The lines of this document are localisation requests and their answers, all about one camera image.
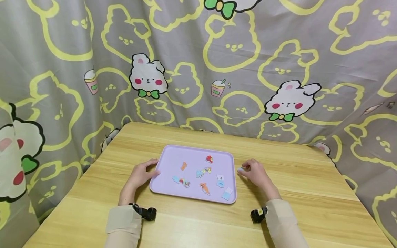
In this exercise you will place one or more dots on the person's right fingers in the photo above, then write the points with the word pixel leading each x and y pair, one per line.
pixel 247 163

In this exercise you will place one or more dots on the person's right forearm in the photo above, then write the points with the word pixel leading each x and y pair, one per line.
pixel 283 224

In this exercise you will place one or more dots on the black wrist band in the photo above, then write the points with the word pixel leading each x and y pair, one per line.
pixel 148 214
pixel 258 215

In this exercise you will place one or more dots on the blue and yellow sticker piece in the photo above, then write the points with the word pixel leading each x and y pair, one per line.
pixel 200 174

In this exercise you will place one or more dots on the small orange sticker piece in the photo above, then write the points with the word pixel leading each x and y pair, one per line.
pixel 184 166

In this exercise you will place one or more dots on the person's right hand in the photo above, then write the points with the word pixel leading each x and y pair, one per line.
pixel 260 177

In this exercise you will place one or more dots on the blue and red sticker piece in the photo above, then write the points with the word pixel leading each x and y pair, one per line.
pixel 185 183

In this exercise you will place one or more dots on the person's right thumb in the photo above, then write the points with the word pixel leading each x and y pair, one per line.
pixel 243 172

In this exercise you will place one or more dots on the white and light blue piece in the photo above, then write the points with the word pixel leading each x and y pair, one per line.
pixel 226 196

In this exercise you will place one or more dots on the large orange sticker piece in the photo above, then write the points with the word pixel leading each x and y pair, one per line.
pixel 204 188

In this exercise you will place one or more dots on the person's left hand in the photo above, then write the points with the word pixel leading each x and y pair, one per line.
pixel 139 176

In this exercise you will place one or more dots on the white piece with blue oval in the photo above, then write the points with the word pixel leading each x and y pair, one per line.
pixel 220 179

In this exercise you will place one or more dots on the light purple tray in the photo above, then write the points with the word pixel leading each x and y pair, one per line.
pixel 192 155

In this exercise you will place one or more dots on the person's left forearm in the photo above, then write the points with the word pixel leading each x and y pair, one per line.
pixel 123 225

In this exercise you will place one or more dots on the person's left thumb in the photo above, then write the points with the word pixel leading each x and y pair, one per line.
pixel 153 174

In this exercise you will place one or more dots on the person's left fingers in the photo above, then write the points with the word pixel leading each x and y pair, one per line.
pixel 149 162

